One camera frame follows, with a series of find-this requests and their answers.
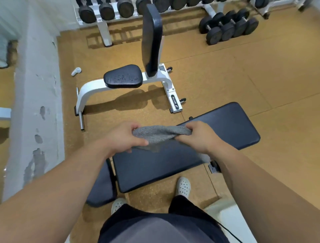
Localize person's right forearm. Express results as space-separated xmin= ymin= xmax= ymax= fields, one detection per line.
xmin=212 ymin=145 xmax=320 ymax=243

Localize white box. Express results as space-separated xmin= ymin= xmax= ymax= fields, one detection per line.
xmin=203 ymin=197 xmax=252 ymax=243

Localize thin black cable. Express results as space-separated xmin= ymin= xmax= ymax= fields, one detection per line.
xmin=217 ymin=221 xmax=243 ymax=243

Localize grey towel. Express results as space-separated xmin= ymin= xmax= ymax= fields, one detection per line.
xmin=132 ymin=125 xmax=193 ymax=152

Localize row of black dumbbells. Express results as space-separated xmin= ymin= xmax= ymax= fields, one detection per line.
xmin=76 ymin=0 xmax=215 ymax=24

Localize large black flat bench pad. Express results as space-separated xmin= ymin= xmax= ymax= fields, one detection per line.
xmin=112 ymin=102 xmax=261 ymax=193

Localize white equipment frame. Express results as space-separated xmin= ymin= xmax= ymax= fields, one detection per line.
xmin=249 ymin=0 xmax=313 ymax=20

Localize person's left white clog shoe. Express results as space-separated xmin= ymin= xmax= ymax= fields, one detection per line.
xmin=111 ymin=198 xmax=128 ymax=215

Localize person's white clog shoe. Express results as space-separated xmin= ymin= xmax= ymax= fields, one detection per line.
xmin=175 ymin=177 xmax=191 ymax=199
xmin=111 ymin=198 xmax=128 ymax=215

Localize person's grey shirt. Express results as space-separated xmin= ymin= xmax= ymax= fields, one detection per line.
xmin=109 ymin=216 xmax=216 ymax=243

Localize person's left hand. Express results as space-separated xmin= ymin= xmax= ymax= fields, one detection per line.
xmin=104 ymin=121 xmax=149 ymax=158

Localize white dumbbell rack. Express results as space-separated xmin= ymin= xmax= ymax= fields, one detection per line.
xmin=74 ymin=0 xmax=220 ymax=47

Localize person's right hand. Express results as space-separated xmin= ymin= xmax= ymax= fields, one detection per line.
xmin=175 ymin=121 xmax=223 ymax=156

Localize black bench foot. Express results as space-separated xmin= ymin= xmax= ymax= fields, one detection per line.
xmin=208 ymin=160 xmax=222 ymax=174

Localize small black bench seat pad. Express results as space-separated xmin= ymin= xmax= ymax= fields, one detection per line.
xmin=86 ymin=158 xmax=118 ymax=208

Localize white metal bar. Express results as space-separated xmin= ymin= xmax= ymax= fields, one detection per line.
xmin=0 ymin=107 xmax=12 ymax=121

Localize person's right white clog shoe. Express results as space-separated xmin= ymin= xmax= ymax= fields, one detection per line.
xmin=175 ymin=177 xmax=191 ymax=199

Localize black round dumbbell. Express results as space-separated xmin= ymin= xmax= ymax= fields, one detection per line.
xmin=211 ymin=12 xmax=235 ymax=42
xmin=235 ymin=9 xmax=259 ymax=36
xmin=199 ymin=16 xmax=223 ymax=46
xmin=224 ymin=10 xmax=248 ymax=38

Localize white upright bench black pads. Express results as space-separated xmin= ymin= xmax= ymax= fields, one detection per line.
xmin=74 ymin=4 xmax=187 ymax=131

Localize person's left forearm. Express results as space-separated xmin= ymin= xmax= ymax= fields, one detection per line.
xmin=0 ymin=140 xmax=114 ymax=243

